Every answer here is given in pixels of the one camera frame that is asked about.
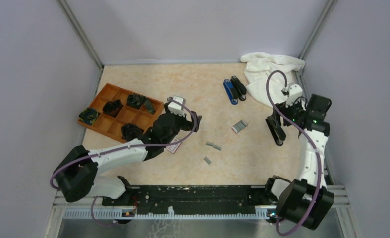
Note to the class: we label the dark rolled tie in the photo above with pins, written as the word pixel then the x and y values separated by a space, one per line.
pixel 88 116
pixel 135 101
pixel 112 108
pixel 131 131

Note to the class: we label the dark rolled tie front left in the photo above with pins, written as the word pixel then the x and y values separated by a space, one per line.
pixel 88 116

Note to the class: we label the open staple box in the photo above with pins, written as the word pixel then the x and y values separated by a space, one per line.
pixel 238 127

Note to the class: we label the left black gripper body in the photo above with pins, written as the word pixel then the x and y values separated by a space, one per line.
pixel 183 124

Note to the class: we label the dark rolled tie back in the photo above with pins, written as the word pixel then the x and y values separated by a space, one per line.
pixel 135 101

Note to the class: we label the aluminium frame rail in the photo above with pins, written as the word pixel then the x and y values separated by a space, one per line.
pixel 91 207

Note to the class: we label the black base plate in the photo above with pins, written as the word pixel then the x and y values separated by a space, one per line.
pixel 194 200

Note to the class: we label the blue stapler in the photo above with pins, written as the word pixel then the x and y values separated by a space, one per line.
pixel 231 91

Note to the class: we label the red white staple box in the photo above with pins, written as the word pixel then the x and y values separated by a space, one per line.
pixel 175 147

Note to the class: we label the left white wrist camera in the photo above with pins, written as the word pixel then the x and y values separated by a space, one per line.
pixel 175 105

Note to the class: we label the white towel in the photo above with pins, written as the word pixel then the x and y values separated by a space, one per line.
pixel 259 65

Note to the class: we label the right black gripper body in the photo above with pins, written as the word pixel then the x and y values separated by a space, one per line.
pixel 293 112

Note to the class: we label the black stapler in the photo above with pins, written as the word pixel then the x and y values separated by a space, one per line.
pixel 241 89
pixel 276 129

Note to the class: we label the orange wooden divided tray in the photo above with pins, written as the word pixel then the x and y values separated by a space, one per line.
pixel 110 126

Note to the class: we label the dark rolled tie middle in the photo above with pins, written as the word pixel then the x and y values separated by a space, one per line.
pixel 112 108

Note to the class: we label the dark rolled tie front right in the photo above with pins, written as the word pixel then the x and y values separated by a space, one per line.
pixel 131 131

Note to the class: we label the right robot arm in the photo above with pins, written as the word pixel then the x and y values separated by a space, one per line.
pixel 307 195

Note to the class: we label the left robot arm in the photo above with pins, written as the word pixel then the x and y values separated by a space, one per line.
pixel 80 174

